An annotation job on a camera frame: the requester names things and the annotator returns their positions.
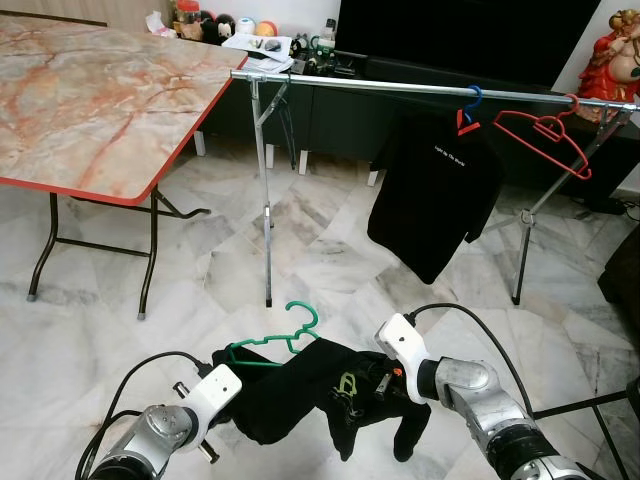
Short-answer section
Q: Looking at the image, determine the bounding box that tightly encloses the blue plastic hanger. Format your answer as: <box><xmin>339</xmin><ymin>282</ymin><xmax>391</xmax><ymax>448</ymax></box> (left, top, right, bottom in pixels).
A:
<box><xmin>457</xmin><ymin>85</ymin><xmax>484</xmax><ymax>126</ymax></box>

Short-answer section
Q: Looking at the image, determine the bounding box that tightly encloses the red laughing Buddha statue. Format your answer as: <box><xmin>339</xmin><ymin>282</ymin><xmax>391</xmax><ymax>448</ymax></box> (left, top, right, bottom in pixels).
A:
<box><xmin>578</xmin><ymin>8</ymin><xmax>640</xmax><ymax>101</ymax></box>

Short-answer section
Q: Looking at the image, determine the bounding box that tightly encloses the red lid snack jar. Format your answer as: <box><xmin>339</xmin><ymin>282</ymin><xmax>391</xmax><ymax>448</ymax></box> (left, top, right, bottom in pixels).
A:
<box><xmin>172</xmin><ymin>0</ymin><xmax>201</xmax><ymax>39</ymax></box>

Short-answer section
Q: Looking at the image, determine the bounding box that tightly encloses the red plastic hanger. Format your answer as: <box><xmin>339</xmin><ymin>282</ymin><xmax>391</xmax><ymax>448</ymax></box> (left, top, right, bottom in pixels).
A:
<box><xmin>493</xmin><ymin>95</ymin><xmax>593</xmax><ymax>181</ymax></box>

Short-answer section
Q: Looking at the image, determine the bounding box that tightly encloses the black plush toy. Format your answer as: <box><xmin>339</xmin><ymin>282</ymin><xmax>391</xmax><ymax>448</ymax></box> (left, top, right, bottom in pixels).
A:
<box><xmin>200</xmin><ymin>12</ymin><xmax>236</xmax><ymax>43</ymax></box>

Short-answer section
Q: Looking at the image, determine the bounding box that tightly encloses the black t-shirt small white print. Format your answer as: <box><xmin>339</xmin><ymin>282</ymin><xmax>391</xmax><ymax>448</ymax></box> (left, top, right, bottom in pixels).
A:
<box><xmin>367</xmin><ymin>108</ymin><xmax>504</xmax><ymax>286</ymax></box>

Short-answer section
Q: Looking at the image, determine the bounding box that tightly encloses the pink white tissue pack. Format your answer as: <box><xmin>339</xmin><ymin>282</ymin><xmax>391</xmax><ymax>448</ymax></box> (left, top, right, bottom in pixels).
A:
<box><xmin>145</xmin><ymin>10</ymin><xmax>176</xmax><ymax>39</ymax></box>

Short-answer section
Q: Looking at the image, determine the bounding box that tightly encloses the black television console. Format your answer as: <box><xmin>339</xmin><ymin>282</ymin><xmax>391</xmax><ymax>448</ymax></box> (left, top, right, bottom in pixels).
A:
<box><xmin>195</xmin><ymin>50</ymin><xmax>640</xmax><ymax>211</ymax></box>

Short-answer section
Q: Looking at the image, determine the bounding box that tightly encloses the black metal stool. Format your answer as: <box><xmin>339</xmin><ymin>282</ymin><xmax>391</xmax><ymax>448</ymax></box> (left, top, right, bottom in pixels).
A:
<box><xmin>530</xmin><ymin>375</ymin><xmax>640</xmax><ymax>480</ymax></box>

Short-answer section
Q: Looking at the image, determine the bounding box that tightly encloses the silver metal clothes rack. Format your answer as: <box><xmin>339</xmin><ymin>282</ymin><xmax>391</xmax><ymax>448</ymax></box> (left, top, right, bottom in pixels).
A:
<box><xmin>230</xmin><ymin>68</ymin><xmax>640</xmax><ymax>309</ymax></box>

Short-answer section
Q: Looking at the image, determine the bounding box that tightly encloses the black shirt large white lettering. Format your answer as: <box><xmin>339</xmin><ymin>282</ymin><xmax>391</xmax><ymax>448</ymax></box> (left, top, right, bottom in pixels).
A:
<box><xmin>210</xmin><ymin>338</ymin><xmax>433</xmax><ymax>463</ymax></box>

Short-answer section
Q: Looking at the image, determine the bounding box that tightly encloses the stack of white papers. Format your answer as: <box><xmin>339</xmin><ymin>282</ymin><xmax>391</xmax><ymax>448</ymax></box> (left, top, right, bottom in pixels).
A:
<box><xmin>222</xmin><ymin>32</ymin><xmax>293</xmax><ymax>61</ymax></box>

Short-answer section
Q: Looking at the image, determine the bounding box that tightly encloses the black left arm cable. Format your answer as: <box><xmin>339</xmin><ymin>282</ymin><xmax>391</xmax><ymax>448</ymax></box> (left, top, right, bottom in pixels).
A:
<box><xmin>75</xmin><ymin>350</ymin><xmax>216</xmax><ymax>480</ymax></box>

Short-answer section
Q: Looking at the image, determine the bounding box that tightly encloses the black flat television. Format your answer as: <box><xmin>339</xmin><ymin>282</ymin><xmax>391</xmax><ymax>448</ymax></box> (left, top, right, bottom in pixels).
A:
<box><xmin>335</xmin><ymin>0</ymin><xmax>603</xmax><ymax>89</ymax></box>

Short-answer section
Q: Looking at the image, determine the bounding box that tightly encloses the marble pattern folding table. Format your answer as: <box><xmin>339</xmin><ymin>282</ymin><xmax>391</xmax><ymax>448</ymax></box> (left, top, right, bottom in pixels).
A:
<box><xmin>0</xmin><ymin>15</ymin><xmax>248</xmax><ymax>321</ymax></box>

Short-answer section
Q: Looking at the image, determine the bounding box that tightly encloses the green plastic hanger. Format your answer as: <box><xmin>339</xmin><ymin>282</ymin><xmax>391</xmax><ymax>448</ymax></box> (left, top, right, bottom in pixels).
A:
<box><xmin>225</xmin><ymin>302</ymin><xmax>321</xmax><ymax>369</ymax></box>

